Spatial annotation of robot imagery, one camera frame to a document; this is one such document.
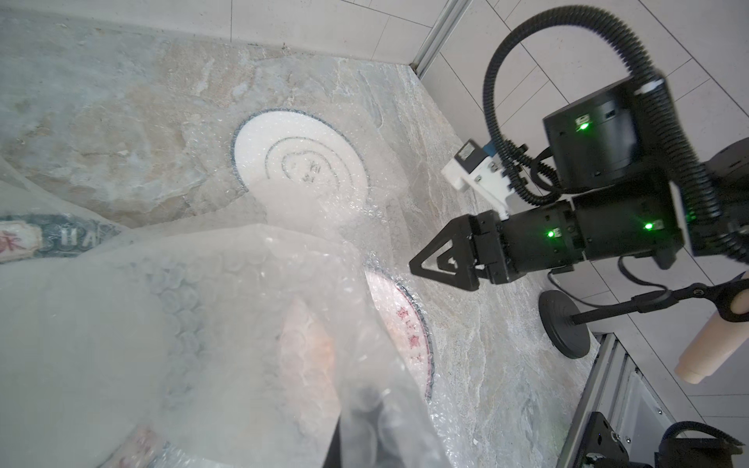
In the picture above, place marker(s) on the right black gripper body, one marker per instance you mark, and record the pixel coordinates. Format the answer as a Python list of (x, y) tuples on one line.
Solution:
[(543, 238)]

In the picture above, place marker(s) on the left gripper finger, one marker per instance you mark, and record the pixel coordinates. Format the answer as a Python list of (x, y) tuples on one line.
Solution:
[(450, 258)]

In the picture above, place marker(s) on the orange sunburst dinner plate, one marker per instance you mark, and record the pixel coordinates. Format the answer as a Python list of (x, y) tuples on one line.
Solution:
[(307, 356)]

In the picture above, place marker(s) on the bubble wrap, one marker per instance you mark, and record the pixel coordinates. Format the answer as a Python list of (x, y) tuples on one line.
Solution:
[(160, 347)]

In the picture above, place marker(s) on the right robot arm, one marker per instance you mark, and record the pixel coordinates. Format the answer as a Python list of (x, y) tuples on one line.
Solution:
[(619, 178)]

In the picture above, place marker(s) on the black microphone stand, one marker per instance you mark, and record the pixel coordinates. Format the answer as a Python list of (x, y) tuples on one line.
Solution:
[(566, 325)]

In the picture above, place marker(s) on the white plate concentric rings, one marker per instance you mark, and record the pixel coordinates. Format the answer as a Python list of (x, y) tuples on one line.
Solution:
[(301, 158)]

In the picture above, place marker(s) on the beige foam microphone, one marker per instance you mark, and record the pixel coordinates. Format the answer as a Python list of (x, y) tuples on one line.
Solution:
[(722, 335)]

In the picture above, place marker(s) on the green rimmed plate far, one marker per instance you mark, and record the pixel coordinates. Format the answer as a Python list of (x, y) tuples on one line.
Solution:
[(39, 236)]

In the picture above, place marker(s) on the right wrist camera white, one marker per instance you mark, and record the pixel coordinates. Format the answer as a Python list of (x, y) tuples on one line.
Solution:
[(473, 167)]

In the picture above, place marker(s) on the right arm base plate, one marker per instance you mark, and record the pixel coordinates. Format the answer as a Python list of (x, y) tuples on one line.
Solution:
[(600, 447)]

